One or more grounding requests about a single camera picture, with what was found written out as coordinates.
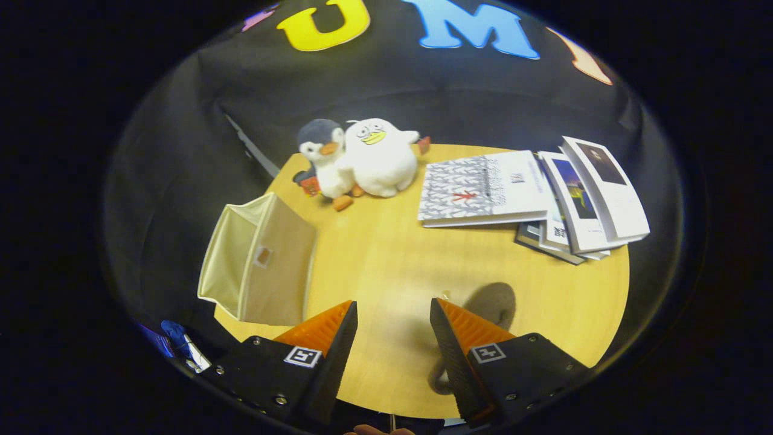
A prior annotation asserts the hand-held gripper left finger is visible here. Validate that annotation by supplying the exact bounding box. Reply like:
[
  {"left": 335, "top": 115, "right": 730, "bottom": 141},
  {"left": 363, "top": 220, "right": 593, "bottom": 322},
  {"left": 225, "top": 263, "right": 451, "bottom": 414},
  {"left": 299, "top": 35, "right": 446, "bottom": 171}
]
[{"left": 202, "top": 300, "right": 358, "bottom": 427}]

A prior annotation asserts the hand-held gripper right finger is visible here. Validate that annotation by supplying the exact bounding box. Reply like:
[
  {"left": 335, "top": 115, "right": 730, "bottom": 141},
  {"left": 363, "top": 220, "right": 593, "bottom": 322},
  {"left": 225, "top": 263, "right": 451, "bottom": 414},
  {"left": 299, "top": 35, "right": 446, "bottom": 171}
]
[{"left": 430, "top": 297, "right": 592, "bottom": 427}]

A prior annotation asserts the brown felt shoe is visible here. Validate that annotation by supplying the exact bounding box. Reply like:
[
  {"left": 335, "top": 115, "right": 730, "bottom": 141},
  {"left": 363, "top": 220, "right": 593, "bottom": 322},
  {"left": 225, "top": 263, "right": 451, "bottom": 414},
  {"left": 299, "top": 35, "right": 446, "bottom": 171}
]
[{"left": 429, "top": 282, "right": 518, "bottom": 396}]

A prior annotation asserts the beige fabric storage box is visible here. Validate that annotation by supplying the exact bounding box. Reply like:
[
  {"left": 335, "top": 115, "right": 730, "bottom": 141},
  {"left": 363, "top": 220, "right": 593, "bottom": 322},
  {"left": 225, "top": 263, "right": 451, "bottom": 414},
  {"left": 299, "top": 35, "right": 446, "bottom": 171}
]
[{"left": 197, "top": 192, "right": 318, "bottom": 327}]

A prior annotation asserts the dark thin book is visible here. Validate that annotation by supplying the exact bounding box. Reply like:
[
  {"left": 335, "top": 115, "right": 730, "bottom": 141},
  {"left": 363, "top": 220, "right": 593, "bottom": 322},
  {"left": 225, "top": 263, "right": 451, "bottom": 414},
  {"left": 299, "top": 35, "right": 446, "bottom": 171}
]
[{"left": 515, "top": 221, "right": 586, "bottom": 265}]

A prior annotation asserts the blue pink printed object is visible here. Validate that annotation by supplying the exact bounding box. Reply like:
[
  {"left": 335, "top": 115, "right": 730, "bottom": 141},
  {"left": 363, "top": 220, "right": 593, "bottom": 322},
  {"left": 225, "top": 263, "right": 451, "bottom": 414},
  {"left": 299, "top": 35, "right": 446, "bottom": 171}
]
[{"left": 158, "top": 320, "right": 212, "bottom": 373}]

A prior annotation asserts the plain white book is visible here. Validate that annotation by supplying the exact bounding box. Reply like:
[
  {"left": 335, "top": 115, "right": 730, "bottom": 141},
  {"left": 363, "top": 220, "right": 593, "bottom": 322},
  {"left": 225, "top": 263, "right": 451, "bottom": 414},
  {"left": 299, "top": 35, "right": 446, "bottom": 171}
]
[{"left": 539, "top": 214, "right": 611, "bottom": 260}]

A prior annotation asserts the grey patterned white book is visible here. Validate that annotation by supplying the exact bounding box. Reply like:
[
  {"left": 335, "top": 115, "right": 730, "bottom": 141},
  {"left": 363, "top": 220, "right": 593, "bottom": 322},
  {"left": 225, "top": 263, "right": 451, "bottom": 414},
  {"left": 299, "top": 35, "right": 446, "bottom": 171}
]
[{"left": 418, "top": 150, "right": 553, "bottom": 228}]

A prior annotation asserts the white book blue picture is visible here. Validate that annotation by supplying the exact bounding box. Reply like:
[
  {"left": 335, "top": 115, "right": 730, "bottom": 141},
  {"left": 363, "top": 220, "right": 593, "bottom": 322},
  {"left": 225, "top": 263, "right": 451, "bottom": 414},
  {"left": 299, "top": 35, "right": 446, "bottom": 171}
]
[{"left": 539, "top": 151, "right": 611, "bottom": 254}]

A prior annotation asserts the grey penguin plush toy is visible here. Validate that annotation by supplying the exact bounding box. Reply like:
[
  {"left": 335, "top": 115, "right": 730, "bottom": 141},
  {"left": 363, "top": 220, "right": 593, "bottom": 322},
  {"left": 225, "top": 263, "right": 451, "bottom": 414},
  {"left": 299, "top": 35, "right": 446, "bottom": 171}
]
[{"left": 293, "top": 118, "right": 365, "bottom": 211}]

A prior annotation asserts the white duck plush toy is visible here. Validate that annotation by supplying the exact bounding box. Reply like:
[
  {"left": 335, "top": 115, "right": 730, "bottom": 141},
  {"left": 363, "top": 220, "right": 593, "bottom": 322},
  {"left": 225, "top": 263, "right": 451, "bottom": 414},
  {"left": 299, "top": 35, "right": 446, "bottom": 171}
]
[{"left": 344, "top": 118, "right": 431, "bottom": 199}]

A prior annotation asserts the white book dark picture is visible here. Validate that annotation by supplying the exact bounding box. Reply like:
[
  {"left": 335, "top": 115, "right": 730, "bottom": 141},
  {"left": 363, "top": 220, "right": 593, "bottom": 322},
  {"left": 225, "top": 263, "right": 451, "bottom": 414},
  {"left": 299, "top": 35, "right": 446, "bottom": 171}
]
[{"left": 560, "top": 136, "right": 651, "bottom": 243}]

